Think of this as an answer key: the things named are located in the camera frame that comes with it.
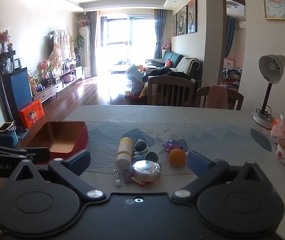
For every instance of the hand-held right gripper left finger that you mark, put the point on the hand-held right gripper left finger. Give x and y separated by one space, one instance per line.
78 161

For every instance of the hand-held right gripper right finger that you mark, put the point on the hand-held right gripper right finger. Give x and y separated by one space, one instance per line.
197 162

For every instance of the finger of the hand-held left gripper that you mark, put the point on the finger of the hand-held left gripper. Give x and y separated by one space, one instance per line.
38 155

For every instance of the orange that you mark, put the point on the orange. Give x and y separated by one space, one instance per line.
177 158

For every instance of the red tin box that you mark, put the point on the red tin box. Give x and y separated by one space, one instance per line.
57 135

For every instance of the purple toy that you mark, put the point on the purple toy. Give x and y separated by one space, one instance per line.
171 145

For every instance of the metal nail clipper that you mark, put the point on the metal nail clipper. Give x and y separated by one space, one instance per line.
117 180

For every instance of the white yellow bottle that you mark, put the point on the white yellow bottle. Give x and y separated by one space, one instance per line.
123 152

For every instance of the round metal tin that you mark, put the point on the round metal tin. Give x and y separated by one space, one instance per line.
146 167

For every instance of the small blue metal case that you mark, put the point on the small blue metal case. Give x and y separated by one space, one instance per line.
138 158

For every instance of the white sunglasses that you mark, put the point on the white sunglasses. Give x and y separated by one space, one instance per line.
140 146

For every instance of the blue trash bin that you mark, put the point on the blue trash bin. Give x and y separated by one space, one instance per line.
7 136

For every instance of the orange gift box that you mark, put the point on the orange gift box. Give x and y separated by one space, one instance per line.
31 115

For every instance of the black water dispenser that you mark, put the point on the black water dispenser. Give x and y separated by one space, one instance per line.
17 90

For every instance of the pink cloth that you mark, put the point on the pink cloth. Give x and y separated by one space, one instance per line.
216 96

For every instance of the wooden television stand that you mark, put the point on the wooden television stand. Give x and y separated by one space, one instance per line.
55 87

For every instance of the wooden dining chair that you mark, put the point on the wooden dining chair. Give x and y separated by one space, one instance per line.
170 90
235 100

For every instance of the pink pot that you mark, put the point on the pink pot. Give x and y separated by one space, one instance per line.
70 76

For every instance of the tissue pack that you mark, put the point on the tissue pack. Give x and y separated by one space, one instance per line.
277 130

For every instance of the red flower pot plant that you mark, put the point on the red flower pot plant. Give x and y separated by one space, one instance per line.
47 67

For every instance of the yellow cloth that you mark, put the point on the yellow cloth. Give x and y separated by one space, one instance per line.
144 91

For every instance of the bed with patterned bedding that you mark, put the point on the bed with patterned bedding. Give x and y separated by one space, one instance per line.
231 77

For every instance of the black clothes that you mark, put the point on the black clothes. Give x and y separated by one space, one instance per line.
162 72

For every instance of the white bag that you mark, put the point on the white bag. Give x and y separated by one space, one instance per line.
133 80

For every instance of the light sofa blanket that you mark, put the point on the light sofa blanket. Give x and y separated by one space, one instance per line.
186 65

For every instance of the coffee table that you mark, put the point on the coffee table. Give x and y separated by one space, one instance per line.
120 68

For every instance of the vase with pink flowers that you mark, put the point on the vase with pink flowers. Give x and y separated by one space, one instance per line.
1 36

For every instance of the red cushion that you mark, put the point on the red cushion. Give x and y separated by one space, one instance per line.
168 62

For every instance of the standing air conditioner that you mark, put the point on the standing air conditioner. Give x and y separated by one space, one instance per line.
84 52

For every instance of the green sofa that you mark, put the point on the green sofa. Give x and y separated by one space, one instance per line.
172 56

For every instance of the patterned television cover cloth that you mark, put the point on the patterned television cover cloth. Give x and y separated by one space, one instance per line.
61 45

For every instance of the green potted plant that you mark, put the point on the green potted plant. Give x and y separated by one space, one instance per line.
80 42

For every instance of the grey blue curtain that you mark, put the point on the grey blue curtain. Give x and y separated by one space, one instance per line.
92 42
160 32

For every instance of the pink bouquet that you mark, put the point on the pink bouquet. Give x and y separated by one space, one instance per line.
166 46

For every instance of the grey desk lamp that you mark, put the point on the grey desk lamp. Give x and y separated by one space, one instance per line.
270 65

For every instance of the blue bedroom curtain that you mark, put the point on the blue bedroom curtain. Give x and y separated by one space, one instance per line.
230 37

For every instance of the pink flower arrangement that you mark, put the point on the pink flower arrangement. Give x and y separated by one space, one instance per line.
83 20

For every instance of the narrow framed wall picture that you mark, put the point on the narrow framed wall picture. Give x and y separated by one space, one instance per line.
174 25

